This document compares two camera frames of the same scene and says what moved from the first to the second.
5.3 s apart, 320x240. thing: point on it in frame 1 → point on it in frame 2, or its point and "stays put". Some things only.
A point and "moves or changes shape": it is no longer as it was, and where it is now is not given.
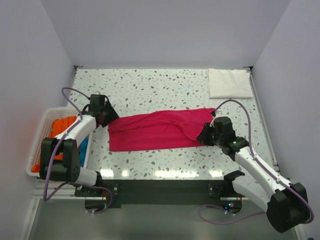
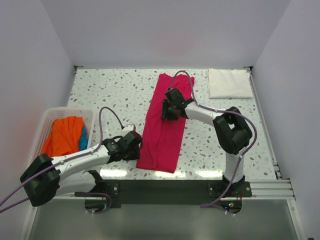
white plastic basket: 48,116 stays put
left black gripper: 113,115 → 135,155
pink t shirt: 158,130 moves or changes shape
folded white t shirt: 224,83 stays put
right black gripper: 202,137 → 165,115
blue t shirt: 82,149 stays put
